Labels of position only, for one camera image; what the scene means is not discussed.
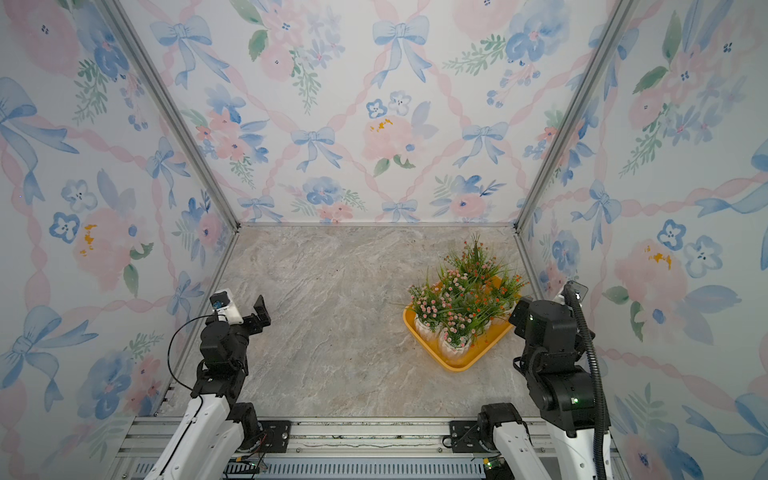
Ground potted plant orange red flowers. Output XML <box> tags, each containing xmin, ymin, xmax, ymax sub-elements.
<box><xmin>488</xmin><ymin>273</ymin><xmax>528</xmax><ymax>319</ymax></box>

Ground aluminium front rail frame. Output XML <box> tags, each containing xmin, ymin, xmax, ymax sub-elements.
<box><xmin>104</xmin><ymin>415</ymin><xmax>631</xmax><ymax>480</ymax></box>

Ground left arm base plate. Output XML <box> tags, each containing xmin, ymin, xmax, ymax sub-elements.
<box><xmin>253</xmin><ymin>419</ymin><xmax>293</xmax><ymax>454</ymax></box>

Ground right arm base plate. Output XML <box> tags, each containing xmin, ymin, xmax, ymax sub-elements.
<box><xmin>442</xmin><ymin>420</ymin><xmax>486</xmax><ymax>453</ymax></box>

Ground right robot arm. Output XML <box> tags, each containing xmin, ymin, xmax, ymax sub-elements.
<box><xmin>477</xmin><ymin>298</ymin><xmax>614</xmax><ymax>479</ymax></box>

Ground aluminium corner post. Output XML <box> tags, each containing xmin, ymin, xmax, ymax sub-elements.
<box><xmin>514</xmin><ymin>0</ymin><xmax>636</xmax><ymax>237</ymax></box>
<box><xmin>95</xmin><ymin>0</ymin><xmax>240</xmax><ymax>231</ymax></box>

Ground potted plant pink flowers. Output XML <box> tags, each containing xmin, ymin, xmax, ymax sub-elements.
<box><xmin>408</xmin><ymin>283</ymin><xmax>446</xmax><ymax>342</ymax></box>

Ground yellow storage box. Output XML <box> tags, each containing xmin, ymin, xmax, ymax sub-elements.
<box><xmin>403</xmin><ymin>281</ymin><xmax>512</xmax><ymax>373</ymax></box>

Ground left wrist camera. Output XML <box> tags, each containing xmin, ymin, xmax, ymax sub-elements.
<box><xmin>209</xmin><ymin>289</ymin><xmax>244</xmax><ymax>325</ymax></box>

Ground potted plant pink front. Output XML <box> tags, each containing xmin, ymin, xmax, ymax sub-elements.
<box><xmin>438</xmin><ymin>315</ymin><xmax>474</xmax><ymax>362</ymax></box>

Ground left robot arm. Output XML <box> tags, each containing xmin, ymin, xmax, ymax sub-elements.
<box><xmin>146</xmin><ymin>289</ymin><xmax>271</xmax><ymax>479</ymax></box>

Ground black cable hose right arm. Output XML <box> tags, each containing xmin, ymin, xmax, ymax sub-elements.
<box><xmin>562</xmin><ymin>281</ymin><xmax>612</xmax><ymax>480</ymax></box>

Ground aluminium corner post right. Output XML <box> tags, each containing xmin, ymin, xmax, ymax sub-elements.
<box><xmin>514</xmin><ymin>0</ymin><xmax>636</xmax><ymax>237</ymax></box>

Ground aluminium corner post left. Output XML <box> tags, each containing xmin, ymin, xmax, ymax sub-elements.
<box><xmin>95</xmin><ymin>0</ymin><xmax>240</xmax><ymax>231</ymax></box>

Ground potted plant pink white pot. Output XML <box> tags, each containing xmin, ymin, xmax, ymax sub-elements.
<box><xmin>439</xmin><ymin>269</ymin><xmax>477</xmax><ymax>298</ymax></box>

